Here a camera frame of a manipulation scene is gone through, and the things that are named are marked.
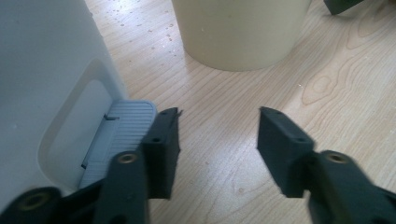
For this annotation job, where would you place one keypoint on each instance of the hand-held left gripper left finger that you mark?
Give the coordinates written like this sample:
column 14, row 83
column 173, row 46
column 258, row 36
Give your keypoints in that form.
column 160, row 155

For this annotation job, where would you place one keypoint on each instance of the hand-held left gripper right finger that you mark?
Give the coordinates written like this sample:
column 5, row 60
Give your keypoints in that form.
column 281, row 149

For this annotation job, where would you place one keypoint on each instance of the beige plastic bucket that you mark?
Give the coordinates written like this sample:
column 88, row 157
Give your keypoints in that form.
column 239, row 31

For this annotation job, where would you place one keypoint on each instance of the grey bin lid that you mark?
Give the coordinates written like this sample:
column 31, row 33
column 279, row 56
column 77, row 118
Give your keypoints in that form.
column 46, row 62

